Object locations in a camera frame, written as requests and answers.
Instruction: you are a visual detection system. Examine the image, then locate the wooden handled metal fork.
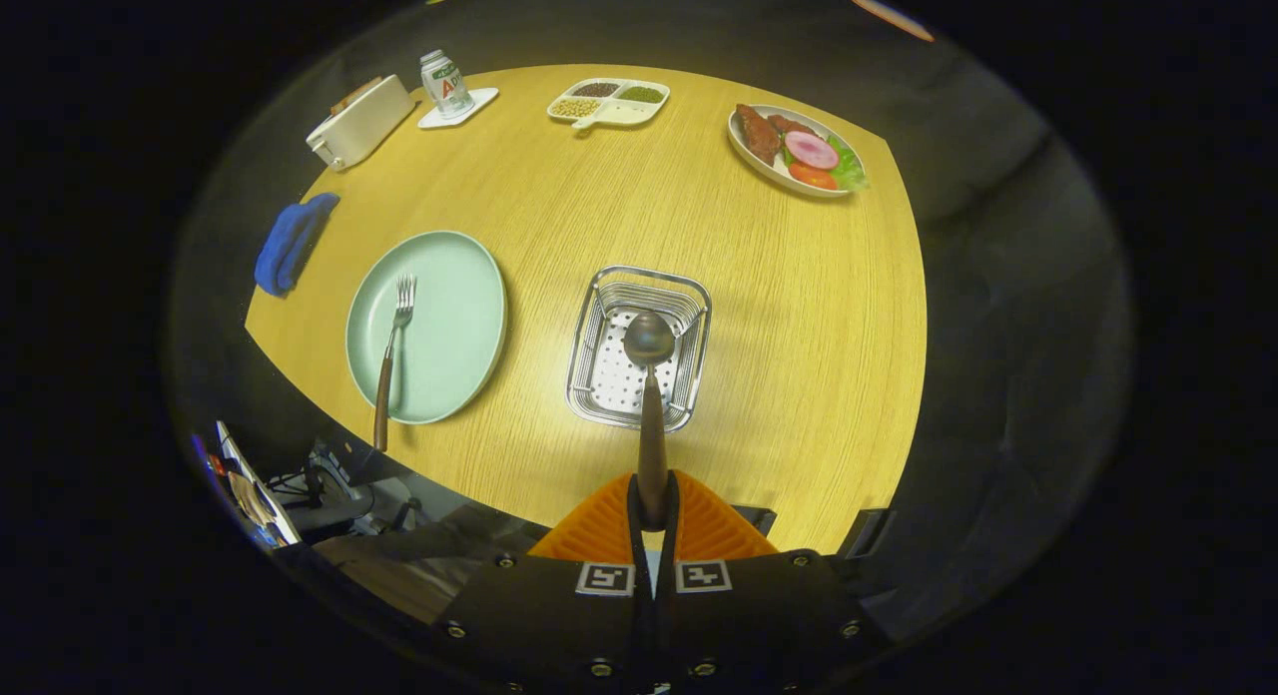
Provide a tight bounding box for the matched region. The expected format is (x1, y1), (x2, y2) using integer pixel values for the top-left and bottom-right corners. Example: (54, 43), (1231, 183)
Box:
(373, 275), (417, 452)

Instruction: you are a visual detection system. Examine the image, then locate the pale green round plate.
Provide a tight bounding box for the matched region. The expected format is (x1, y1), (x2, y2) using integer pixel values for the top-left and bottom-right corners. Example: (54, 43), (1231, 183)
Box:
(345, 230), (509, 425)

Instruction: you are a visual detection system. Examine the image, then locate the white divided bean dish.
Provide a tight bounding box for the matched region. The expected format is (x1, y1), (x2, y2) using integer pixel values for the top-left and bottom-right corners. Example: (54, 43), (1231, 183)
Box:
(546, 77), (671, 133)

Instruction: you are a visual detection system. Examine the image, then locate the white toaster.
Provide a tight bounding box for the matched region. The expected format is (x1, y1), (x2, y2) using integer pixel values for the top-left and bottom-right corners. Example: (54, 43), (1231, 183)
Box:
(306, 74), (417, 172)

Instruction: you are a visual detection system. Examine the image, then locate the white flat panel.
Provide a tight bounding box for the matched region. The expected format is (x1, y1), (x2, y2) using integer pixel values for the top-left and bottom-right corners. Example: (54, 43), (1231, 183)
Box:
(215, 420), (301, 548)

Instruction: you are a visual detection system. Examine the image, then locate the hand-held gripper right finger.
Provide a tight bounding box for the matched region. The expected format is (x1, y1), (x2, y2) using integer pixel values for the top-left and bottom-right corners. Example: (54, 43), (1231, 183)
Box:
(655, 472), (892, 695)

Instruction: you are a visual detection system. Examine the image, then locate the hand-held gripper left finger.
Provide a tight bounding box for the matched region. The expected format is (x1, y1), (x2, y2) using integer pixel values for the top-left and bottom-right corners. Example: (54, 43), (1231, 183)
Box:
(434, 472), (657, 695)

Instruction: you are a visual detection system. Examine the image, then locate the white oval food plate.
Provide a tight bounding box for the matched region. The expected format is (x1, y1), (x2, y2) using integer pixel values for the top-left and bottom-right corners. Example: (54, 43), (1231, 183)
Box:
(727, 103), (868, 199)

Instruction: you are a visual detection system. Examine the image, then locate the person's trouser leg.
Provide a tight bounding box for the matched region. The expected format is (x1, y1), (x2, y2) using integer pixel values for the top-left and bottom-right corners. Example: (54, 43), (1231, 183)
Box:
(310, 503), (560, 626)

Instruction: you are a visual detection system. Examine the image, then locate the green lettuce leaf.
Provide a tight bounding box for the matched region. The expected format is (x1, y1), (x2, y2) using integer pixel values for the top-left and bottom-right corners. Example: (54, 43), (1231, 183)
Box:
(779, 136), (868, 193)

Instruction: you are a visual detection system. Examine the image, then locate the brown toast slice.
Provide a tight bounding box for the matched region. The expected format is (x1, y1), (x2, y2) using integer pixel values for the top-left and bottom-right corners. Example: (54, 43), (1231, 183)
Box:
(329, 76), (384, 115)

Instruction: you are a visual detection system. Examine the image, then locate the brown meat slice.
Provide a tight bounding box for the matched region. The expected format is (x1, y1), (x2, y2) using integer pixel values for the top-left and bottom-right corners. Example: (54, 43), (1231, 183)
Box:
(736, 104), (785, 165)

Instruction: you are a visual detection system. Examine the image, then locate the white square coaster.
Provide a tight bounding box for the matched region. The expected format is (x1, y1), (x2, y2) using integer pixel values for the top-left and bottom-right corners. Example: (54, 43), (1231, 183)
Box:
(417, 87), (500, 130)

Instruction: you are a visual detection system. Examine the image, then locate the pink round ham slice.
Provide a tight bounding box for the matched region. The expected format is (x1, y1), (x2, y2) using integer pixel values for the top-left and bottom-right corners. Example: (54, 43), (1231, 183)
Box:
(785, 130), (840, 171)

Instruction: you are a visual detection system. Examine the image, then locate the wooden handled metal spoon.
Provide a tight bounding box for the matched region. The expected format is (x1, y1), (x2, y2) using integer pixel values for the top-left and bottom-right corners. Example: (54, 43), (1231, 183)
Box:
(623, 310), (677, 532)

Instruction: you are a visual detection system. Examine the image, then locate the blue folded cloth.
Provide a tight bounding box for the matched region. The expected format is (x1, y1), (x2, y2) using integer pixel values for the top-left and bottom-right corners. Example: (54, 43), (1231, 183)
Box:
(254, 193), (341, 298)

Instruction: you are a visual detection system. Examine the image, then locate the metal wire basket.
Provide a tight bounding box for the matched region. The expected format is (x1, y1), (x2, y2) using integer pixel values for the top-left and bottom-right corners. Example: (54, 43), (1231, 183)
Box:
(565, 266), (713, 433)

